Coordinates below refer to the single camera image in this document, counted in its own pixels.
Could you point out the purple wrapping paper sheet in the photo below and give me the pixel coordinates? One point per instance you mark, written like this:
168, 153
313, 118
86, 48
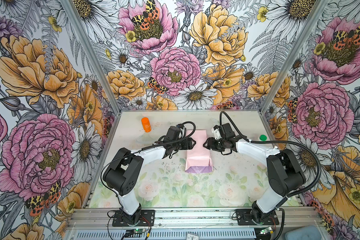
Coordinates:
199, 159

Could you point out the white slotted cable duct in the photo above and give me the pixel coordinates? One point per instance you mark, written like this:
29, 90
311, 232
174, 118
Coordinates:
169, 234

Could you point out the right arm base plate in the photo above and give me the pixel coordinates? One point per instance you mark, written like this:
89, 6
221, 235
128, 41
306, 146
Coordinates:
250, 217

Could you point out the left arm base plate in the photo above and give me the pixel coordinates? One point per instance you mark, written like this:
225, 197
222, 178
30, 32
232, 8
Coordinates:
142, 218

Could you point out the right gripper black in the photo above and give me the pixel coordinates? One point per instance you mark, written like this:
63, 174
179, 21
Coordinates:
210, 141

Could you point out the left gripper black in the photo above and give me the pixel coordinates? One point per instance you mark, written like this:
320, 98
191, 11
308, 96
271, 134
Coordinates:
188, 145

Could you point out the orange tube bottle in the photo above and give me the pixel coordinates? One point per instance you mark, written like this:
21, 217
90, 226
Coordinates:
146, 124

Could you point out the aluminium front rail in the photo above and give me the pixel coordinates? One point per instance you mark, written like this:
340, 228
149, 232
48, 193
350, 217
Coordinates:
190, 218

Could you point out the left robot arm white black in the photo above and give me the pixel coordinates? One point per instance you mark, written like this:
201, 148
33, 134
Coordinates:
122, 173

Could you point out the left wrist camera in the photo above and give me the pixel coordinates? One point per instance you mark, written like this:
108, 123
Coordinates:
173, 134

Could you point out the white bottle green cap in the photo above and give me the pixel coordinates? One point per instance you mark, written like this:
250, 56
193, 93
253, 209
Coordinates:
263, 138

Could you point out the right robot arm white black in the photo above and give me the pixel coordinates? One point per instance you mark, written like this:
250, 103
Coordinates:
285, 174

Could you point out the blue-grey cloth pad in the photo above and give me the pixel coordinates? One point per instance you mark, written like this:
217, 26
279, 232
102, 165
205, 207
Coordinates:
306, 233

